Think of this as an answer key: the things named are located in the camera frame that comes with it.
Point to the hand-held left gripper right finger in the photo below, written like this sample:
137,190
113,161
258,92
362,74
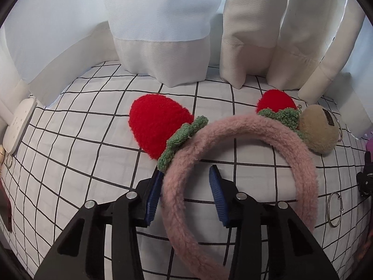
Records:
218,201

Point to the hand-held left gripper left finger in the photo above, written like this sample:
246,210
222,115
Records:
152,201

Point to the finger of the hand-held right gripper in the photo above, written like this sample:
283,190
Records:
365,180

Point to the pink plastic bin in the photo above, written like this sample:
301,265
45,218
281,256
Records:
370,145

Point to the large silver bangle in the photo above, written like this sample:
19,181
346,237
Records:
328,210

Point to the pink fuzzy strawberry headband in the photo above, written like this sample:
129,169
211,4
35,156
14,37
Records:
186,157

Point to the black white checkered sheet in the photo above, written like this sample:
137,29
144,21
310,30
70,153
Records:
87,151

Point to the white flat electronic device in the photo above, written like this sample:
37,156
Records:
19,125

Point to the beige small object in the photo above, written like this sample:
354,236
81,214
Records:
1,153

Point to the cream thick curtain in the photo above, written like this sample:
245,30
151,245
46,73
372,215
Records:
262,35

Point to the white sheer curtain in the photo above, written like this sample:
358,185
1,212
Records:
145,20

